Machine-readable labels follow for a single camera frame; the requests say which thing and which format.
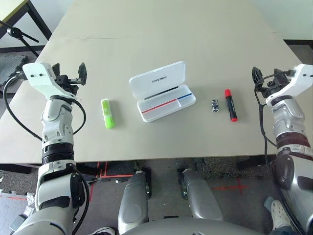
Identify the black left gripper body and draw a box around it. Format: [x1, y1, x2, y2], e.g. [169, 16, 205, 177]
[54, 73, 83, 97]

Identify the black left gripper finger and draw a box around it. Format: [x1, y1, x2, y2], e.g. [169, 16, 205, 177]
[51, 63, 61, 78]
[77, 62, 88, 86]

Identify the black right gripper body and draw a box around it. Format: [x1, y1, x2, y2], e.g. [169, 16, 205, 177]
[258, 73, 293, 98]

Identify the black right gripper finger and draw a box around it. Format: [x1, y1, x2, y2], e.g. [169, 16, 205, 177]
[251, 66, 264, 87]
[273, 68, 291, 78]

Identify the black marker with red cap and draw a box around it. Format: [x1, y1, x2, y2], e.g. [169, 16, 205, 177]
[224, 89, 238, 122]

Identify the green highlighter pen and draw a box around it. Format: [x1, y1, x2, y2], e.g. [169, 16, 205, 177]
[101, 98, 116, 130]

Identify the small silver black clip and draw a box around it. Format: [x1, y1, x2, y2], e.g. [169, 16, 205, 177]
[210, 98, 221, 113]

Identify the white plastic pencil case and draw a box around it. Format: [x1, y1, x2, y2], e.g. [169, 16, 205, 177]
[129, 60, 197, 123]

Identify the black foam floor mat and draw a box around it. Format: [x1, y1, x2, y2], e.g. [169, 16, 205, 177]
[0, 55, 29, 86]

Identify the black tripod stand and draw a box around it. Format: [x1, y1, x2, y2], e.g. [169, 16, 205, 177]
[0, 20, 40, 58]

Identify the dark speckled floor mat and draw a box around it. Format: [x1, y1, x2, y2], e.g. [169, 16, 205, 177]
[193, 156, 268, 173]

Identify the grey floor pad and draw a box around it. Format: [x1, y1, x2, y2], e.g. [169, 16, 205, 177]
[263, 196, 276, 214]

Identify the white perforated clog shoe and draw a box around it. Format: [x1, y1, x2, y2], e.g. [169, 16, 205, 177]
[270, 200, 293, 231]

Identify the grey right robot leg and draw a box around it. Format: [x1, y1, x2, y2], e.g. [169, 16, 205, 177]
[177, 167, 224, 221]

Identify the grey robot leg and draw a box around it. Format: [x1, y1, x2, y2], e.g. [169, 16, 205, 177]
[177, 167, 224, 221]
[117, 170, 153, 233]

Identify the grey left robot leg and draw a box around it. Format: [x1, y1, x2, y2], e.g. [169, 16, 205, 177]
[117, 170, 153, 233]

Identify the blue jeans leg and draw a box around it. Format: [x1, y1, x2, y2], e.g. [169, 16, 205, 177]
[268, 225, 298, 235]

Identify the black and white sneaker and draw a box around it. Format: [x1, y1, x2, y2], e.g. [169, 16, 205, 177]
[88, 227, 116, 235]

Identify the grey robot torso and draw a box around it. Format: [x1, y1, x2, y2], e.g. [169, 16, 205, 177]
[121, 217, 266, 235]

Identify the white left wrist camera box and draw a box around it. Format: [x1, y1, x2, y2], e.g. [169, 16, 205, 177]
[21, 62, 79, 100]

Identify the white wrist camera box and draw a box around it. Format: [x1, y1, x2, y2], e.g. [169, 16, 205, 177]
[266, 64, 313, 106]
[21, 62, 79, 100]

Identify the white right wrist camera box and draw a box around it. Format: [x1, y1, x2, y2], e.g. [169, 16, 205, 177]
[266, 64, 313, 106]

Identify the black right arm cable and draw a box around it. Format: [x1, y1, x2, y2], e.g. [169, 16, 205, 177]
[253, 70, 309, 235]

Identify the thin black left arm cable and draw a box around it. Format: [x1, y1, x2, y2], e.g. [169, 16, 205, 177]
[69, 97, 88, 136]

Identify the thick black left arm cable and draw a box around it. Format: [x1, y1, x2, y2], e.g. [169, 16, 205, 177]
[2, 73, 45, 142]

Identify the side table with black frame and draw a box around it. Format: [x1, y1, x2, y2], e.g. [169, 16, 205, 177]
[0, 0, 53, 53]

